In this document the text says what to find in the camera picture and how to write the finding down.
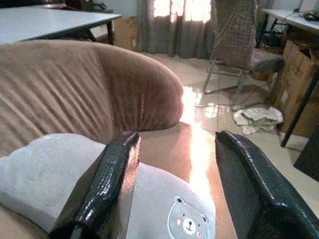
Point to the brown ribbed fabric sofa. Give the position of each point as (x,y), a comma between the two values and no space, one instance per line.
(62,87)

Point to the grey bear print pillow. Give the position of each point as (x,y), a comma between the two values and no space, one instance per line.
(37,174)

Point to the large brown cardboard box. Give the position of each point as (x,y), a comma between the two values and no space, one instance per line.
(294,82)

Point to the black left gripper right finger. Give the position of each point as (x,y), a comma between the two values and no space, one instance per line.
(254,194)

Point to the grey sheer window curtain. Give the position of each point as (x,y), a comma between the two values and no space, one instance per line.
(179,37)

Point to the small brown cardboard box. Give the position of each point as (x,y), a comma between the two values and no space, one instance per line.
(125,32)

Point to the white table with black legs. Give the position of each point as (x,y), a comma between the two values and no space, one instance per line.
(299,21)

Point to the crumpled white cloth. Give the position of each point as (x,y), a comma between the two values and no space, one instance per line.
(259,117)

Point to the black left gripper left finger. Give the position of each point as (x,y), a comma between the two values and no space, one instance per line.
(104,189)

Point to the grey folding table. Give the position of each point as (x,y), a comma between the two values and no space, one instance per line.
(37,22)

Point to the patterned fabric metal chair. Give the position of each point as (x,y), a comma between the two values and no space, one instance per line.
(234,37)

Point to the black box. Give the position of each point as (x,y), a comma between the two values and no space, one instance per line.
(310,156)

